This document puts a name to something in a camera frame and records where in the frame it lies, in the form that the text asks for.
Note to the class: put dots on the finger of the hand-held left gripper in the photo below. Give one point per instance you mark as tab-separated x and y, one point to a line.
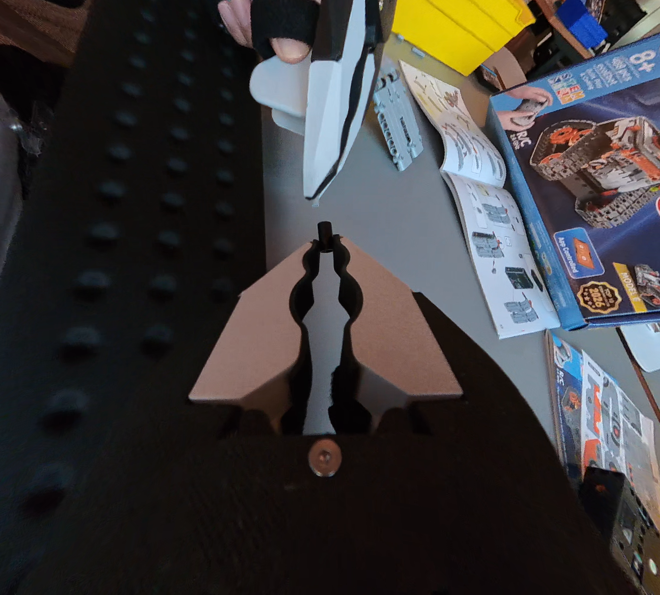
325	130
370	79

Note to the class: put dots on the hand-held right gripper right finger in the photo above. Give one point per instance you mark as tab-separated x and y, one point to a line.
402	347

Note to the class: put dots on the blue storage bin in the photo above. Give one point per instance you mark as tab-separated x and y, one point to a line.
580	20

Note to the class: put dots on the yellow plastic bin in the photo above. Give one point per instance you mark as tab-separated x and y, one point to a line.
453	12

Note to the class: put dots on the black perforated panel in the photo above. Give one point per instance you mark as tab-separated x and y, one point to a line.
154	167

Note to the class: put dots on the open instruction booklet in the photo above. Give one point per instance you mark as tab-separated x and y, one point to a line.
490	223

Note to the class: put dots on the small dark cardboard box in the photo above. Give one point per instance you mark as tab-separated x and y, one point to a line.
508	66

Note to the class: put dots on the small grey toy beam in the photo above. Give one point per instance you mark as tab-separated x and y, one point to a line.
417	52

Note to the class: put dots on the white sticker sheet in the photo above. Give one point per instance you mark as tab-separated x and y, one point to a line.
618	414

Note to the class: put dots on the dark chair armrest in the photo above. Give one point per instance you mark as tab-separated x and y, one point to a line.
41	12

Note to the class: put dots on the blue cover booklet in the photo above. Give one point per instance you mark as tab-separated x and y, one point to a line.
562	373

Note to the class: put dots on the small black connector pin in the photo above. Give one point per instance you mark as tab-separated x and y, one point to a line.
325	234

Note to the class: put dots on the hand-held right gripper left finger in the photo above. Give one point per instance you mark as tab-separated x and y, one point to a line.
247	347

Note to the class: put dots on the black toy motor block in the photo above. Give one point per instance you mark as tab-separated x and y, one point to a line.
618	517

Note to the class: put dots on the blue toy kit box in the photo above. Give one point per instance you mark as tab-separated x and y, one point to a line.
593	167

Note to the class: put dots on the grey toy block assembly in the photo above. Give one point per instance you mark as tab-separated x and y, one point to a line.
399	125

